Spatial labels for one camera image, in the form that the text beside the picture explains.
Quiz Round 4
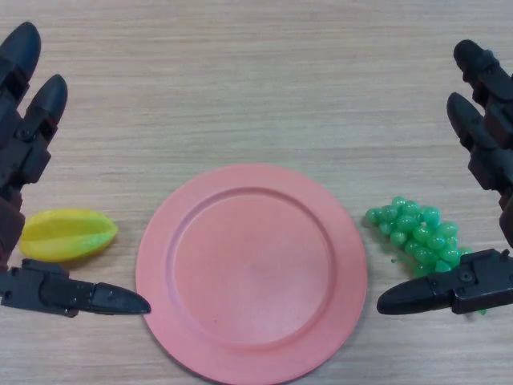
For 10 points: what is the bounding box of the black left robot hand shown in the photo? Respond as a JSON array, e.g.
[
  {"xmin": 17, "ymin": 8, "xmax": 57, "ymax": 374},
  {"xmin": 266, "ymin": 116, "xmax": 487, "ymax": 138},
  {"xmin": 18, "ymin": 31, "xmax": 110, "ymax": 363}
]
[{"xmin": 0, "ymin": 22, "xmax": 152, "ymax": 320}]

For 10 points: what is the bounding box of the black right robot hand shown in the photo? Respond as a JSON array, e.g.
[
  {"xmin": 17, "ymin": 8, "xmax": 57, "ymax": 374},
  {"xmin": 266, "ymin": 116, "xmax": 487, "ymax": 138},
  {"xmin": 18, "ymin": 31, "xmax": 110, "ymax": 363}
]
[{"xmin": 376, "ymin": 38, "xmax": 513, "ymax": 318}]

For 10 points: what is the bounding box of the green plastic grape bunch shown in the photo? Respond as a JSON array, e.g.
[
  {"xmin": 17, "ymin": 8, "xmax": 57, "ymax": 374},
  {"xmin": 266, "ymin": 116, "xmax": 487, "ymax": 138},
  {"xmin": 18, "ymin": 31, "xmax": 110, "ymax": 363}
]
[{"xmin": 363, "ymin": 195, "xmax": 489, "ymax": 318}]

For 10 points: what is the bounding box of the pink round plate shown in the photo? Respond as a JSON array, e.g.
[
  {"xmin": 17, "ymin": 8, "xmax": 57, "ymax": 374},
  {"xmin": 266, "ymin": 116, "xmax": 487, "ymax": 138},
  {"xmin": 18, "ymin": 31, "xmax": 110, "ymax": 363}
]
[{"xmin": 135, "ymin": 163, "xmax": 369, "ymax": 385}]

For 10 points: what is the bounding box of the yellow plastic starfruit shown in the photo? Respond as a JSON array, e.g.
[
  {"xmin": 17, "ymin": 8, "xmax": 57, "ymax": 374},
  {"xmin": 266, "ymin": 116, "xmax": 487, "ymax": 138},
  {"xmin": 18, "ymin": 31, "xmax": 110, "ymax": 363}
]
[{"xmin": 18, "ymin": 207, "xmax": 119, "ymax": 264}]

